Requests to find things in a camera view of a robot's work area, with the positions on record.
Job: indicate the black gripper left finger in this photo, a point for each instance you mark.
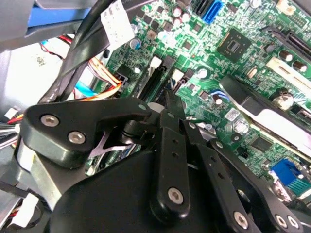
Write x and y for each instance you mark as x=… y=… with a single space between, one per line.
x=48 y=136

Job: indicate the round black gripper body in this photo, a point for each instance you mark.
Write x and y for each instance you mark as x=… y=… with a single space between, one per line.
x=109 y=199

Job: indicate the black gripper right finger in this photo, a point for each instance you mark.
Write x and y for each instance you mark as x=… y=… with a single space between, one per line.
x=215 y=167

